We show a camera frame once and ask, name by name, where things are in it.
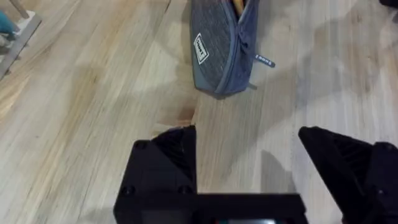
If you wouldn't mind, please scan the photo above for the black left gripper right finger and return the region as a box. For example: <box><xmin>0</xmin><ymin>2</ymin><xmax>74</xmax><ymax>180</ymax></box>
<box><xmin>297</xmin><ymin>126</ymin><xmax>398</xmax><ymax>224</ymax></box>

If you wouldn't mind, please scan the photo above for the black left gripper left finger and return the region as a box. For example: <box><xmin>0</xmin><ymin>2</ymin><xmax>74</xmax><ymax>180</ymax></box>
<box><xmin>119</xmin><ymin>124</ymin><xmax>198</xmax><ymax>196</ymax></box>

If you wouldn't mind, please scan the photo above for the grey blue zip bag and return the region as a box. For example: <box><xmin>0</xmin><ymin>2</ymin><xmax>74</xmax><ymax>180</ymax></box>
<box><xmin>189</xmin><ymin>0</ymin><xmax>276</xmax><ymax>98</ymax></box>

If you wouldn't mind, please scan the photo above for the black object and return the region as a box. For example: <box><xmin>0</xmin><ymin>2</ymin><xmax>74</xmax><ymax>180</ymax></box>
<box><xmin>378</xmin><ymin>0</ymin><xmax>398</xmax><ymax>10</ymax></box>

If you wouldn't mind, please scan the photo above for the teal object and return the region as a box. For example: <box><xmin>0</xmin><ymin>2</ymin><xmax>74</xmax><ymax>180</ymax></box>
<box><xmin>0</xmin><ymin>11</ymin><xmax>16</xmax><ymax>41</ymax></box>

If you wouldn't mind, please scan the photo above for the grey metal frame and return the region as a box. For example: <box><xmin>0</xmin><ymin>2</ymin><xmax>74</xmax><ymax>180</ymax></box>
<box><xmin>0</xmin><ymin>14</ymin><xmax>43</xmax><ymax>78</ymax></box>

